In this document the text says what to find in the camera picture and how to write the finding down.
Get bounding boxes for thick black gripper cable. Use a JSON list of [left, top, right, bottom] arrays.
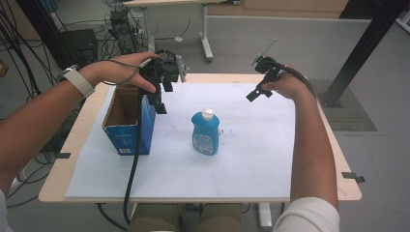
[[122, 89, 145, 226]]

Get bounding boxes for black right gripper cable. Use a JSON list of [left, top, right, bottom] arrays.
[[282, 65, 319, 99]]

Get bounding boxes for blue cardboard box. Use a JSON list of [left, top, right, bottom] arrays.
[[102, 83, 158, 157]]

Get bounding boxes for person's left hand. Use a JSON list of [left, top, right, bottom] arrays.
[[78, 51, 161, 94]]

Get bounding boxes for black metal post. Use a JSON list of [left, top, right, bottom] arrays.
[[317, 0, 410, 109]]

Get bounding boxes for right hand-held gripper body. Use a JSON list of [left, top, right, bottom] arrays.
[[250, 38, 288, 85]]

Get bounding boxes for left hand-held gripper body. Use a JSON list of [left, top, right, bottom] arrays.
[[138, 48, 190, 94]]

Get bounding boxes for grey floor mat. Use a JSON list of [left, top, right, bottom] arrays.
[[308, 79, 378, 132]]

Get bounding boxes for blue bottle with white cap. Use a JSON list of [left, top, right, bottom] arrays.
[[190, 108, 221, 157]]

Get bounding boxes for white table leg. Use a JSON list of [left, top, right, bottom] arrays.
[[257, 202, 274, 232]]

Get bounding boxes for black power unit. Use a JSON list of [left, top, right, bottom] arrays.
[[108, 7, 137, 55]]

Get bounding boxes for bundle of black floor cables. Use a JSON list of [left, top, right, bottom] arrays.
[[0, 0, 60, 102]]

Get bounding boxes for person's legs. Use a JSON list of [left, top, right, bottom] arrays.
[[127, 202, 243, 232]]

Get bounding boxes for white sleeve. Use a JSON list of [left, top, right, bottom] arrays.
[[272, 196, 341, 232]]

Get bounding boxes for black computer case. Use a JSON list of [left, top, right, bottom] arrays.
[[59, 28, 100, 68]]

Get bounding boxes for white-legged background desk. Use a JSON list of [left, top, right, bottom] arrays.
[[123, 0, 242, 63]]

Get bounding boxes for white table mat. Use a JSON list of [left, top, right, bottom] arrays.
[[64, 81, 297, 200]]

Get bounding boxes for thin grey cable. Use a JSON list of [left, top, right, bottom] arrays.
[[96, 59, 153, 86]]

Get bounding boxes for white wrist watch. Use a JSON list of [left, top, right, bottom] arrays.
[[56, 64, 97, 99]]

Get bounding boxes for person's right hand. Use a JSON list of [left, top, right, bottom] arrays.
[[261, 63, 316, 102]]

